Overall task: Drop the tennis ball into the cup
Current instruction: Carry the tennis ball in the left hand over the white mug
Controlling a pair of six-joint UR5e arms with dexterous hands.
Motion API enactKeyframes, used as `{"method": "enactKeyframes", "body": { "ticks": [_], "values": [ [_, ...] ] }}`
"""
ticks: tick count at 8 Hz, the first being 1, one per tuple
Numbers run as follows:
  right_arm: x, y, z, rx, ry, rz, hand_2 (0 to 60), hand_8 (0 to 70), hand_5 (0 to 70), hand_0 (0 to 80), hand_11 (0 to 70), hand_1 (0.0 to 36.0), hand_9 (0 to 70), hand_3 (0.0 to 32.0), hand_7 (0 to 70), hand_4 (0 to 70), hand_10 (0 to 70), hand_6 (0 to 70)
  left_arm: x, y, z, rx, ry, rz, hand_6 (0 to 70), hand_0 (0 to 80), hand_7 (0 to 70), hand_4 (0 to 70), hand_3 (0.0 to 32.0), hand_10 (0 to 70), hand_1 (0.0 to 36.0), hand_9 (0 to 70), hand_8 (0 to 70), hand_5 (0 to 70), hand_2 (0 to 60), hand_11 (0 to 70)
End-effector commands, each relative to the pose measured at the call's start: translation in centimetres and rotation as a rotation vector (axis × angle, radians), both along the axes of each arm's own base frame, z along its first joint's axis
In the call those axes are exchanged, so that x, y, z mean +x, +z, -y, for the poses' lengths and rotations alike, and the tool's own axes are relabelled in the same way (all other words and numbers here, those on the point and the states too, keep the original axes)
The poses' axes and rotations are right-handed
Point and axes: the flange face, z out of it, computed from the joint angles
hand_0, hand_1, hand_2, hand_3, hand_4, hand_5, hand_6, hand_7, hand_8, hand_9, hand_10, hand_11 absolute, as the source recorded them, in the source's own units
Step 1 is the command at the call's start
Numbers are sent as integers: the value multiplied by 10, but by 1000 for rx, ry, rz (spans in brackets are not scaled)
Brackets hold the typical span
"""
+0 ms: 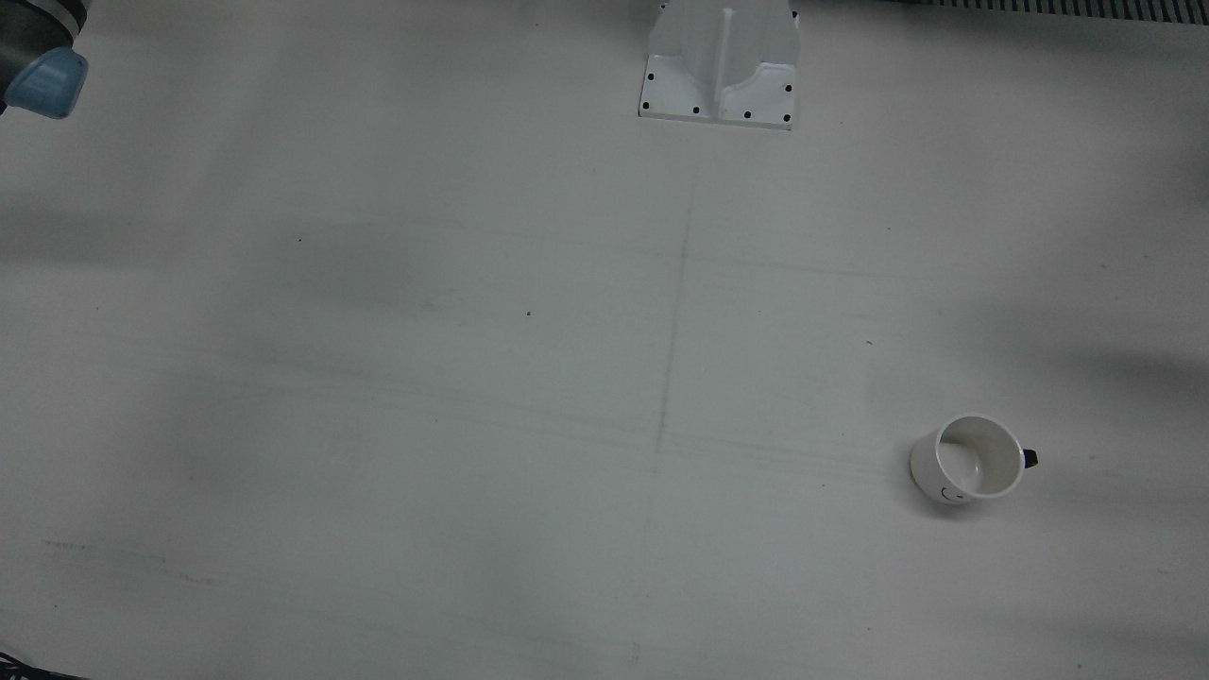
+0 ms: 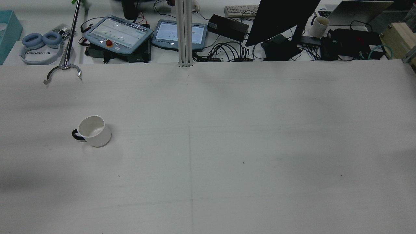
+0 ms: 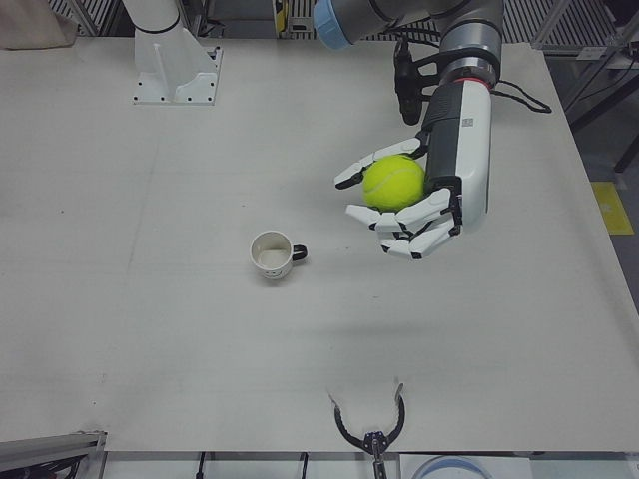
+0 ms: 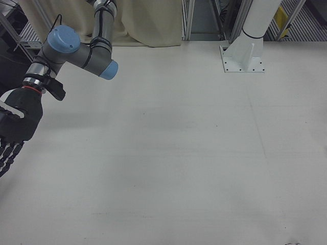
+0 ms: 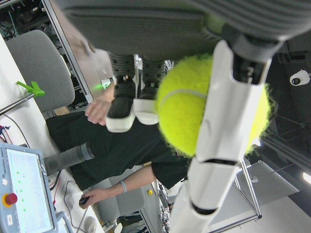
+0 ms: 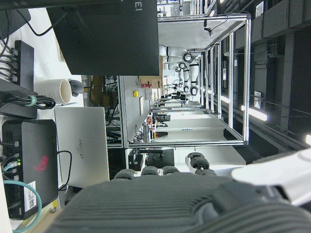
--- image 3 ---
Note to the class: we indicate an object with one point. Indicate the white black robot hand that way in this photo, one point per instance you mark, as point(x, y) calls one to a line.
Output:
point(461, 149)

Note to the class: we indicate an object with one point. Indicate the yellow tennis ball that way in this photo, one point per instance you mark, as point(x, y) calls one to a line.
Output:
point(394, 182)

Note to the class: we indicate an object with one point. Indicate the black metal claw clamp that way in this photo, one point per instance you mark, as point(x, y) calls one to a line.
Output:
point(372, 429)

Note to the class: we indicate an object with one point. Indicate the white blue round object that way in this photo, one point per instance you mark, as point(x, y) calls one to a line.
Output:
point(449, 469)

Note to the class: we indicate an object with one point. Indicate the beige fabric cloth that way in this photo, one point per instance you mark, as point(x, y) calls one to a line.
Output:
point(35, 22)

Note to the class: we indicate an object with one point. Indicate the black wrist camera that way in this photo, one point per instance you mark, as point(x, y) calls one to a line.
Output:
point(405, 82)

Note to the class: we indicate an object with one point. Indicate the white robot arm mount base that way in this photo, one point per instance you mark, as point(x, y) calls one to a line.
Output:
point(172, 60)

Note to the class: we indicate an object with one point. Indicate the aluminium profile frame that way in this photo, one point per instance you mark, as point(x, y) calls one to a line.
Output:
point(50, 446)

